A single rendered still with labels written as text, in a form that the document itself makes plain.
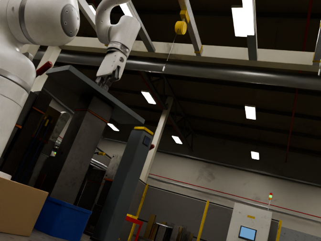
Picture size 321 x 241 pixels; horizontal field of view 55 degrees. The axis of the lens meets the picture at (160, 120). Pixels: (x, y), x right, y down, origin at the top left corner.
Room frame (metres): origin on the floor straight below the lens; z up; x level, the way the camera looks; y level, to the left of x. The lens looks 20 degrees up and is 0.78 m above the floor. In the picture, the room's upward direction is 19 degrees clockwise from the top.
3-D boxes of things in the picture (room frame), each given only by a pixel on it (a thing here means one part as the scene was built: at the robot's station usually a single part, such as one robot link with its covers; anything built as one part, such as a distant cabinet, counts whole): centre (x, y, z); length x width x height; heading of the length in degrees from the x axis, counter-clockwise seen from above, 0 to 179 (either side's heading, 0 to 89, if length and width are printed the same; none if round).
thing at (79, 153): (1.04, 0.23, 0.92); 0.10 x 0.08 x 0.45; 136
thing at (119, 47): (1.03, 0.23, 1.35); 0.09 x 0.08 x 0.03; 41
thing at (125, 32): (1.03, 0.24, 1.44); 0.09 x 0.08 x 0.13; 68
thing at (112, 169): (1.40, 0.09, 0.88); 0.12 x 0.07 x 0.36; 46
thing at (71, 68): (1.04, 0.23, 1.16); 0.37 x 0.14 x 0.02; 136
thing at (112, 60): (1.03, 0.23, 1.29); 0.10 x 0.07 x 0.11; 41
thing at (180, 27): (3.08, 0.13, 2.85); 0.16 x 0.10 x 0.85; 155
